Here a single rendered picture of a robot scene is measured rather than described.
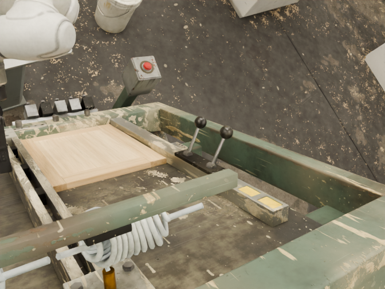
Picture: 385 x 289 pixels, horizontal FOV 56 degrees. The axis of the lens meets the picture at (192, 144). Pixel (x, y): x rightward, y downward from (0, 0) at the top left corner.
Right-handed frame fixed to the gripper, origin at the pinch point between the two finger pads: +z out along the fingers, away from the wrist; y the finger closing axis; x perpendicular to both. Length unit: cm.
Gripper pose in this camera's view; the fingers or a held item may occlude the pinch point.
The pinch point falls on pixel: (3, 160)
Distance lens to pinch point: 111.9
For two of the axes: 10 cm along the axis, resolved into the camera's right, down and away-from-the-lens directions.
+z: 0.2, 9.4, 3.3
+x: 8.3, -2.0, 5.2
